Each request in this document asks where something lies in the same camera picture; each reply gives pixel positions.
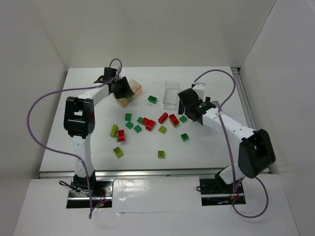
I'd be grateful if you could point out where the clear transparent container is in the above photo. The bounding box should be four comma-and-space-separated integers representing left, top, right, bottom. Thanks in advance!
162, 82, 180, 111

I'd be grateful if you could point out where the orange transparent container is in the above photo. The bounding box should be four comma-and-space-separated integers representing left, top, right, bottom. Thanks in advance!
113, 79, 142, 108

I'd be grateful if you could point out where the grey transparent container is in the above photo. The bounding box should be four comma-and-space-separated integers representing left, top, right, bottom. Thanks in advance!
210, 101, 221, 110

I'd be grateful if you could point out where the red lego long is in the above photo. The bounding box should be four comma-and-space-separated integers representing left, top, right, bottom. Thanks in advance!
158, 112, 168, 124

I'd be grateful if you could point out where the dark green lego square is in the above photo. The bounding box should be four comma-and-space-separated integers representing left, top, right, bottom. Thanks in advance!
125, 113, 132, 121

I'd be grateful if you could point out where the dark green lego top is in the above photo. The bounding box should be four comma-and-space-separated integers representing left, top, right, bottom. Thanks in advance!
148, 95, 158, 104

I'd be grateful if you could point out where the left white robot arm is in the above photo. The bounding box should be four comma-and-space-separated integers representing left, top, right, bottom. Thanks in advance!
63, 67, 133, 192

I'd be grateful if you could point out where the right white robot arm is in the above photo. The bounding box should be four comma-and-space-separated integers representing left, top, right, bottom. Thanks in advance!
178, 88, 276, 188

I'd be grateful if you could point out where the red lego pair centre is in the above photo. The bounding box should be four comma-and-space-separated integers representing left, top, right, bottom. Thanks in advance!
141, 118, 156, 131

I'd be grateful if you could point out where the dark green lego attached red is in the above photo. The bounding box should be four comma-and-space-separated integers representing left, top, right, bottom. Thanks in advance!
137, 117, 143, 124

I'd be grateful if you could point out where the lime lego long left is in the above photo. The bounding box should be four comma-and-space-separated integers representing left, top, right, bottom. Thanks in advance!
110, 124, 118, 138

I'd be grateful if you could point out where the lime lego lower centre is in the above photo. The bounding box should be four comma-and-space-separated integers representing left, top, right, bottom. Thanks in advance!
158, 150, 165, 159

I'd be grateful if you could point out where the lime lego lower left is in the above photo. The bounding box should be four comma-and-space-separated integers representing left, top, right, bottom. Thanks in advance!
113, 147, 124, 158

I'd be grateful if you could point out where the aluminium rail right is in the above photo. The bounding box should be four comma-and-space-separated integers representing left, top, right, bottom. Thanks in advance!
231, 67, 256, 129

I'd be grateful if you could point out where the aluminium rail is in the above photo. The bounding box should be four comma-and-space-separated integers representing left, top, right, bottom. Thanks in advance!
39, 168, 220, 179
231, 67, 256, 129

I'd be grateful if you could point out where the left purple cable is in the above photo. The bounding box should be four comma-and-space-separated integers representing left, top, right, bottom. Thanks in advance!
26, 58, 123, 219

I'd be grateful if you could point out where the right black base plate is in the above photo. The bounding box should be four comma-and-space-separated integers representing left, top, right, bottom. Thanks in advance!
196, 178, 246, 206

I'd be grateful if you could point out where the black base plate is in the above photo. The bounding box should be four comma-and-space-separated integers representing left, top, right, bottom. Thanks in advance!
66, 180, 114, 209
196, 178, 246, 206

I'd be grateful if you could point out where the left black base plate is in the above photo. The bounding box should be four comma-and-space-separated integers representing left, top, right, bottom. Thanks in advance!
66, 180, 114, 209

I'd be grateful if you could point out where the aluminium rail front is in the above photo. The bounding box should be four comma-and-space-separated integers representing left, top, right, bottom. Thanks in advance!
39, 168, 220, 179

